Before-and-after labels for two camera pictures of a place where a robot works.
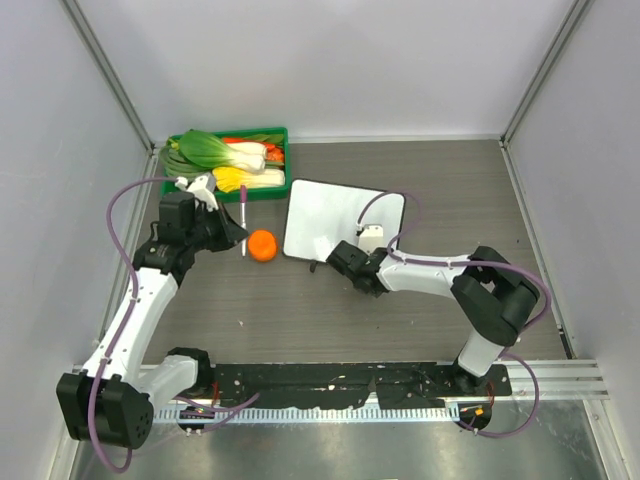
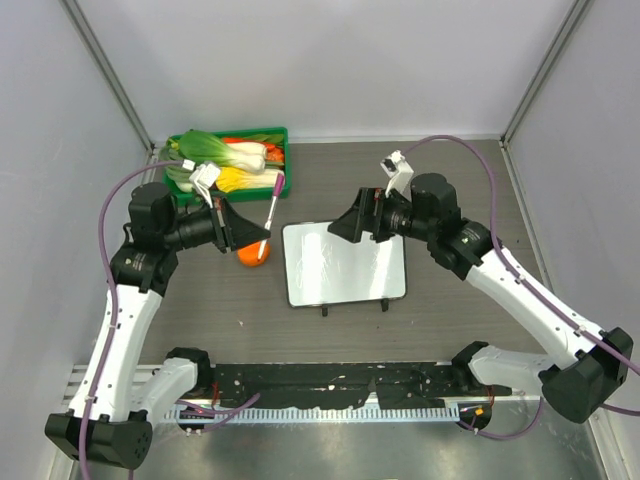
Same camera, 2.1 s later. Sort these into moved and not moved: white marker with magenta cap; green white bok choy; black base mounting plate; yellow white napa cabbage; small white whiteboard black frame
Moved: small white whiteboard black frame; white marker with magenta cap
Not moved: green white bok choy; yellow white napa cabbage; black base mounting plate
